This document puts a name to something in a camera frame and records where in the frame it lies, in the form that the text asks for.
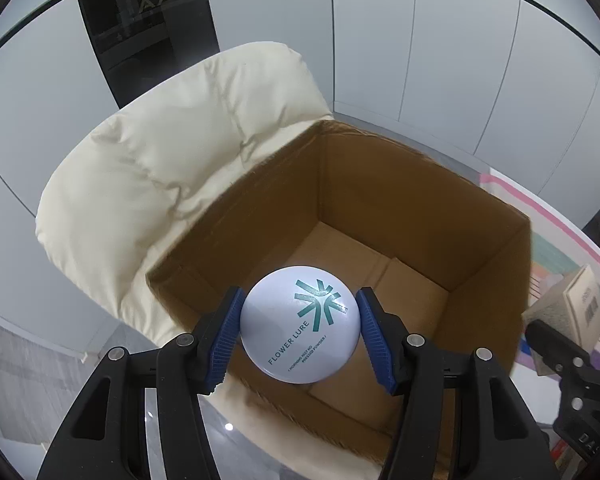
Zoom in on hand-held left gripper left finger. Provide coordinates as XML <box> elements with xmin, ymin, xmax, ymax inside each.
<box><xmin>37</xmin><ymin>286</ymin><xmax>246</xmax><ymax>480</ymax></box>

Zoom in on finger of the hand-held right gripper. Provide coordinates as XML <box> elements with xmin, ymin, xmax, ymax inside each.
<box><xmin>525</xmin><ymin>319</ymin><xmax>595</xmax><ymax>378</ymax></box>

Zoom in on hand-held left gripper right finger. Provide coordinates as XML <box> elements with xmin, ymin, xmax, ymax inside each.
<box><xmin>355</xmin><ymin>287</ymin><xmax>561</xmax><ymax>480</ymax></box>

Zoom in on beige small carton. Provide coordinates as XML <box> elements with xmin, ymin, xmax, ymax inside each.
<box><xmin>522</xmin><ymin>264</ymin><xmax>600</xmax><ymax>377</ymax></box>

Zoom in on white round powder compact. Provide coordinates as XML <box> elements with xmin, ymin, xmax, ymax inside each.
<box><xmin>240</xmin><ymin>265</ymin><xmax>359</xmax><ymax>386</ymax></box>

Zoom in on brown cardboard box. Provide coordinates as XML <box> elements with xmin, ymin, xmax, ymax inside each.
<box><xmin>145</xmin><ymin>115</ymin><xmax>533</xmax><ymax>466</ymax></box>

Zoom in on striped colourful cloth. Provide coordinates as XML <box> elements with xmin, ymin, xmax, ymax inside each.
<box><xmin>480</xmin><ymin>170</ymin><xmax>600</xmax><ymax>377</ymax></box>

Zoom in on cream cushioned chair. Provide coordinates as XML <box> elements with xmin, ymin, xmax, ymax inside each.
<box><xmin>34</xmin><ymin>42</ymin><xmax>388</xmax><ymax>463</ymax></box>

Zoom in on dark glass cabinet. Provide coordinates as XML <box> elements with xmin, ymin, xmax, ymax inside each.
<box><xmin>71</xmin><ymin>0</ymin><xmax>221</xmax><ymax>109</ymax></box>

